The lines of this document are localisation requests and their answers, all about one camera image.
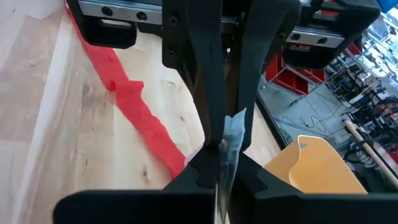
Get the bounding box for wooden stick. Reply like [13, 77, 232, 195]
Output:
[343, 120, 398, 189]

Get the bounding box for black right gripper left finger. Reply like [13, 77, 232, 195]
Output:
[52, 146, 222, 224]

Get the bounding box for yellow plastic bin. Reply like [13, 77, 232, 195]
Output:
[263, 134, 368, 195]

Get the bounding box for clear plastic zip bag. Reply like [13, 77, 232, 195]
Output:
[214, 107, 247, 224]

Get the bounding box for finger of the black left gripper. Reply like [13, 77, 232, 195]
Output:
[238, 0, 301, 152]
[161, 0, 227, 147]

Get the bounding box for red storage bins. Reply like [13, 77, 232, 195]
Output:
[266, 40, 363, 96]

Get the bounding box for red bandage strip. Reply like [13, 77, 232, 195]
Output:
[63, 0, 187, 180]

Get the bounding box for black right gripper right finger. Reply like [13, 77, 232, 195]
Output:
[229, 154, 398, 224]

